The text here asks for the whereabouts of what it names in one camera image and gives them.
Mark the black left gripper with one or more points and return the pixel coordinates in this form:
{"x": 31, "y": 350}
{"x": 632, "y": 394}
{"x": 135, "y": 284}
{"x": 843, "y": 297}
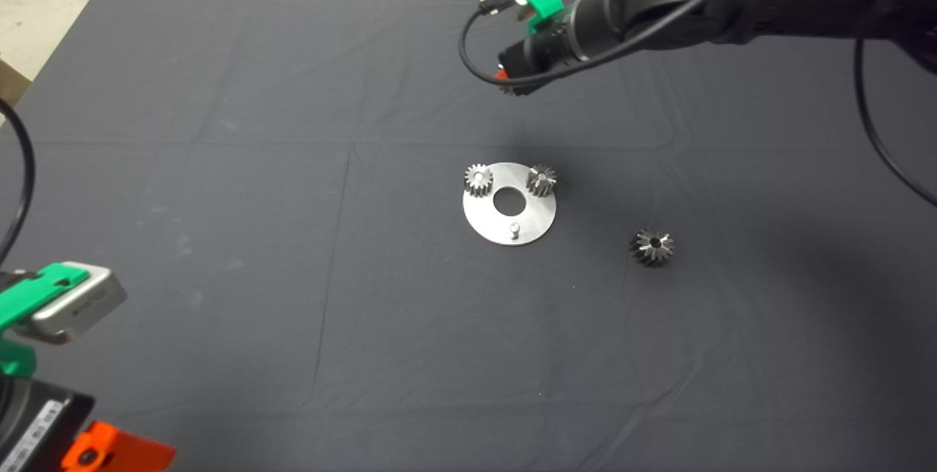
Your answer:
{"x": 33, "y": 428}

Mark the small bright steel gear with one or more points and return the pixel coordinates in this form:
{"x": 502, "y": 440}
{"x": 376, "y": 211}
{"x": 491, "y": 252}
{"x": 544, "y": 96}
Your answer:
{"x": 479, "y": 181}
{"x": 542, "y": 181}

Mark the dark grey table cloth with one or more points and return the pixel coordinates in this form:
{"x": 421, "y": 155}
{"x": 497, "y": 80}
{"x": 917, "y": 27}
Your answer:
{"x": 293, "y": 238}

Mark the green left camera mount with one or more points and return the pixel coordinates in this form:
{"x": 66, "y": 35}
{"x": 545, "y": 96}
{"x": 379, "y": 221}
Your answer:
{"x": 33, "y": 296}

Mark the large steel gear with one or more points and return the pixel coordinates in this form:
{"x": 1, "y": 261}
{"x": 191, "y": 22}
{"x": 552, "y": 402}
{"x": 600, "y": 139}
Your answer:
{"x": 652, "y": 247}

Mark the brown cardboard piece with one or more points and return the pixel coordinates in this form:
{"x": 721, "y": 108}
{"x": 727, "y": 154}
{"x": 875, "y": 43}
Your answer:
{"x": 13, "y": 80}

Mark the round metal plate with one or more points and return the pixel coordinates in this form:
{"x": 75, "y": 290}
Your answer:
{"x": 481, "y": 219}

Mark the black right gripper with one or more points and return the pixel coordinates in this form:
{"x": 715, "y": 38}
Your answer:
{"x": 545, "y": 51}

